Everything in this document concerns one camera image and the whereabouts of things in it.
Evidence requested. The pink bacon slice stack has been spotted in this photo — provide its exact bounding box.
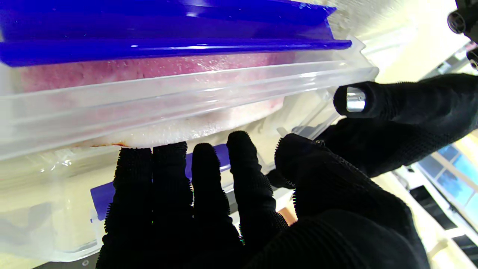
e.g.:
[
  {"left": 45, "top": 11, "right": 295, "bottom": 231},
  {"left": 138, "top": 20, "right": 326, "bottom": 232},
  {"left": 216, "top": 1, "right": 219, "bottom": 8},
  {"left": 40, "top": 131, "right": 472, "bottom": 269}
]
[{"left": 19, "top": 52, "right": 299, "bottom": 148}]

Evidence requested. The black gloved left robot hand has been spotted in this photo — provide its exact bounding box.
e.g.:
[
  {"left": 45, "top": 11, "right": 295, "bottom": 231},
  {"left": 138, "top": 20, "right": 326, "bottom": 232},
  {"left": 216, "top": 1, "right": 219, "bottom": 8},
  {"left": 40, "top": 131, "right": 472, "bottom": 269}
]
[{"left": 321, "top": 73, "right": 478, "bottom": 178}]

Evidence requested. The clear container with blue clips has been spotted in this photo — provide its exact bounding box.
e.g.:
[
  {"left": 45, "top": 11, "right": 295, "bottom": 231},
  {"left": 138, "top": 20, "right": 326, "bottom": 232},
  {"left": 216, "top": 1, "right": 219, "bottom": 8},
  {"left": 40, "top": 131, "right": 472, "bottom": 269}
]
[{"left": 0, "top": 0, "right": 379, "bottom": 262}]

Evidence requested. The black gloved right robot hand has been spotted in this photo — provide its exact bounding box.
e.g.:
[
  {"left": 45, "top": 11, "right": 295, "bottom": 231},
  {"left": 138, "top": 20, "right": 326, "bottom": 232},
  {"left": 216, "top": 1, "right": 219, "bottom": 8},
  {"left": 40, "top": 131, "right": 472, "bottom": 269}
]
[{"left": 95, "top": 131, "right": 430, "bottom": 269}]

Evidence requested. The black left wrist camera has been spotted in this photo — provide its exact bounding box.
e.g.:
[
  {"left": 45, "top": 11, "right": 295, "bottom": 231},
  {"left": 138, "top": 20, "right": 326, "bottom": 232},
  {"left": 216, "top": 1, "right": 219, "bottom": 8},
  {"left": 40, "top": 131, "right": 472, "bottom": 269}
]
[{"left": 447, "top": 0, "right": 478, "bottom": 71}]

